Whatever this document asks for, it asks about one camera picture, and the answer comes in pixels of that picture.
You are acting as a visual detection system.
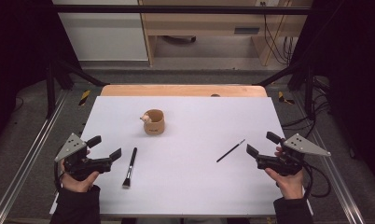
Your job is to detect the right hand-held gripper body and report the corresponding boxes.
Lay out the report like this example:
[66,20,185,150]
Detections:
[256,133,332,177]

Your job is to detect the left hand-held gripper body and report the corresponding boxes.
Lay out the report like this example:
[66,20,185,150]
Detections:
[54,133,114,182]

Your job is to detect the thick black makeup brush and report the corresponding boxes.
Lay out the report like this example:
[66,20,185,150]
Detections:
[121,147,138,189]

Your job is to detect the thin black makeup brush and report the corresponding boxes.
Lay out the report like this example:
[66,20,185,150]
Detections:
[215,138,246,163]

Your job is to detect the tan cup with animal figure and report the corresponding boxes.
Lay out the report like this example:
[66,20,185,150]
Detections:
[140,108,165,136]

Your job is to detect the person's left hand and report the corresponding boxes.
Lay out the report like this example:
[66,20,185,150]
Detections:
[60,148,100,193]

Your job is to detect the person's right hand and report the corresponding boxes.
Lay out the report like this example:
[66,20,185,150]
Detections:
[264,146,305,201]

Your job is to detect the yellow black tape marker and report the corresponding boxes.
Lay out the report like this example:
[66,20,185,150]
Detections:
[277,91,296,105]
[78,90,91,106]

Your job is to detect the black metal stand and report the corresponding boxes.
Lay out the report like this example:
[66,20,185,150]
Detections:
[45,59,110,119]
[255,60,315,120]

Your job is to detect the white table board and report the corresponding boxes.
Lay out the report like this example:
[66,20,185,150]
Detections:
[49,95,314,217]

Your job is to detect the white cabinet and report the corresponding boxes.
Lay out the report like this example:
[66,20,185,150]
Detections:
[51,0,149,62]

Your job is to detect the black curtain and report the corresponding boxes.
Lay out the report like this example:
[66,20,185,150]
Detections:
[289,0,375,188]
[0,0,81,150]

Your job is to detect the light wooden desk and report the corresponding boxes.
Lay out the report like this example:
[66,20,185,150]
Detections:
[138,0,314,67]

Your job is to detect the left hand-held gripper cable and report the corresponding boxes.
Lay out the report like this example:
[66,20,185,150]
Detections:
[53,161,66,194]

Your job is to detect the hand-held gripper cable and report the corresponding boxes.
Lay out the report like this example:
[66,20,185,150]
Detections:
[53,161,66,194]
[301,161,332,199]

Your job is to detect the black floor cables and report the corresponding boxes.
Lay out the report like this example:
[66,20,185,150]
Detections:
[282,77,331,139]

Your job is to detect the right hand-held gripper cable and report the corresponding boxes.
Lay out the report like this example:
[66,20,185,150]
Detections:
[301,161,332,199]

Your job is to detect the aluminium floor rail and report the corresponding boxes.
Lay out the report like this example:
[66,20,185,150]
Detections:
[0,90,70,224]
[292,92,366,224]

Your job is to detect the hanging black cables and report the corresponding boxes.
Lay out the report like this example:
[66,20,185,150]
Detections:
[259,1,297,66]

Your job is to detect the black horizontal frame bar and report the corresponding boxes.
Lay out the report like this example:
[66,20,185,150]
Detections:
[51,4,313,16]

